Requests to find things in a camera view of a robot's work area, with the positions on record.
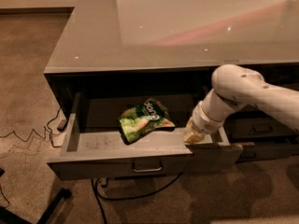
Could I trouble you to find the grey drawer cabinet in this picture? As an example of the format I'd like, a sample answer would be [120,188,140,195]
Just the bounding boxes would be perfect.
[43,0,299,185]

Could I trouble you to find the black power adapter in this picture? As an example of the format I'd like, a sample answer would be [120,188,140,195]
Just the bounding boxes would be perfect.
[57,119,67,132]

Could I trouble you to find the green snack bag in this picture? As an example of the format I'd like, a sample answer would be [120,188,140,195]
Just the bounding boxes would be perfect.
[119,98,176,144]

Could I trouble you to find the thin black floor cable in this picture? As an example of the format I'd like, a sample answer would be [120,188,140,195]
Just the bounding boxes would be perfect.
[0,107,69,150]

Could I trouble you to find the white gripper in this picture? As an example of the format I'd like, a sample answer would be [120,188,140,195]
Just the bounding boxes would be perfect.
[183,103,224,144]

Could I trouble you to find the grey drawer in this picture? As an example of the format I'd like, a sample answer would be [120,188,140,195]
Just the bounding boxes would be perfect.
[224,118,298,140]
[48,92,243,180]
[237,137,299,162]

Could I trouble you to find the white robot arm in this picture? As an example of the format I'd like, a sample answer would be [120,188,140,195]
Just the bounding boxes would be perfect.
[183,64,299,145]

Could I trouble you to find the black stand leg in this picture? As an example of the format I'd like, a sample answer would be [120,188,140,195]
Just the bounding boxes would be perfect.
[0,188,72,224]

